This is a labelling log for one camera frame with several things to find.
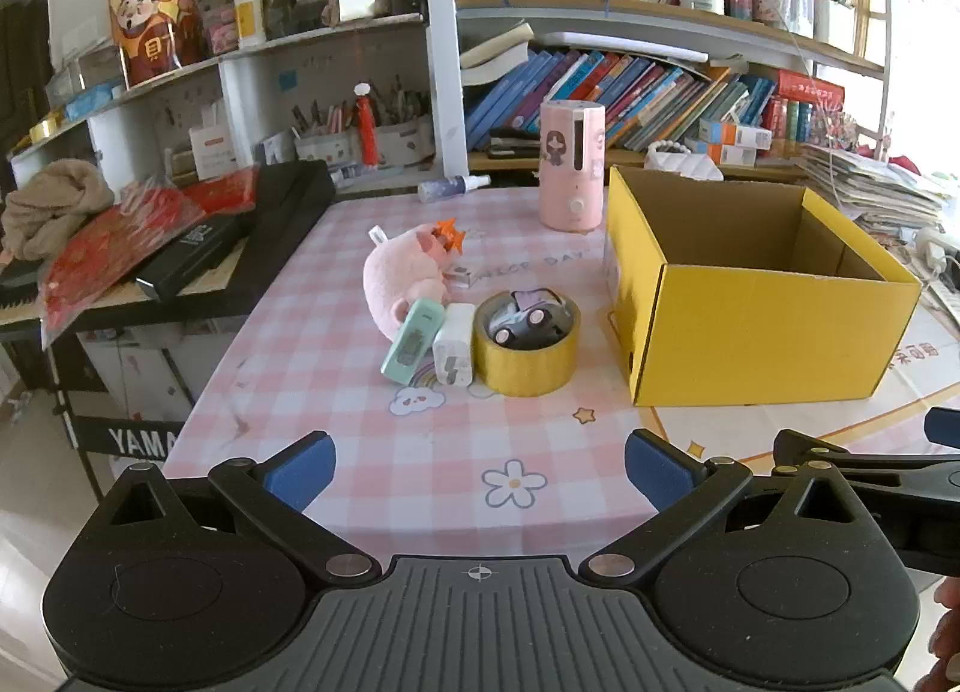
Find white bookshelf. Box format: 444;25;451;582
7;0;901;190

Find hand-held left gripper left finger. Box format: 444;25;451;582
97;431;383;584

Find row of leaning blue books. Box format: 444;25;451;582
465;47;777;153

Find white power adapter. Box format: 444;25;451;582
911;227;960;273

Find thick cream-paged book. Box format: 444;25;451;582
459;23;535;87

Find bunch of pens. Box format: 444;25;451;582
289;80;432;134

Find person's right hand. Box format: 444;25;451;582
919;576;960;692

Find pink humidifier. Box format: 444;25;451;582
538;101;605;234

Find white rectangular pen holder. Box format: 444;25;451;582
294;129;353;164

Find black digital piano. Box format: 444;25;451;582
0;159;337;468

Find pink plush pig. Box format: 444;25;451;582
363;218;467;340

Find pink checkered tablecloth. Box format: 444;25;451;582
161;185;960;539

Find long orange white box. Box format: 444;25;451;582
699;120;773;149

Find red wrapped packet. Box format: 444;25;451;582
39;183;207;352

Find white box red label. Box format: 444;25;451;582
187;122;237;179

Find stack of papers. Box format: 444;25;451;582
795;143;953;235

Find mint green handheld device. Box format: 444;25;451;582
381;298;445;385

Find red tassel ornament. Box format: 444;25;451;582
352;83;383;169

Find white pen cup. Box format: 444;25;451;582
814;0;857;55

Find grey toy car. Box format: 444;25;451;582
487;287;565;348

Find black slim box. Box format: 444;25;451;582
135;212;242;303

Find blue tissue packet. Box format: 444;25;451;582
64;80;125;121

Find yellow tape roll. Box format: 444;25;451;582
472;290;581;398

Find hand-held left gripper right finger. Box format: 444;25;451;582
577;428;863;584

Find beige towel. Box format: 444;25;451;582
0;158;115;262

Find yellow cardboard box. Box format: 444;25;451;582
604;165;923;408

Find clear spray bottle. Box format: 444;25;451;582
417;174;492;204

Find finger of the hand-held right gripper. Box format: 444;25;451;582
772;428;960;509
924;407;960;450

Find white bottle yellow label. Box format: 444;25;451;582
232;0;268;49

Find white quilted pearl-handle purse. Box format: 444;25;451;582
645;140;725;181

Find fortune god paper decoration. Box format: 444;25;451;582
109;0;205;89

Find red envelope pack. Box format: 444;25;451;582
184;167;260;214

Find red boxed book set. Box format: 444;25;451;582
765;69;845;142

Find white charger block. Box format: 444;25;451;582
432;302;476;389

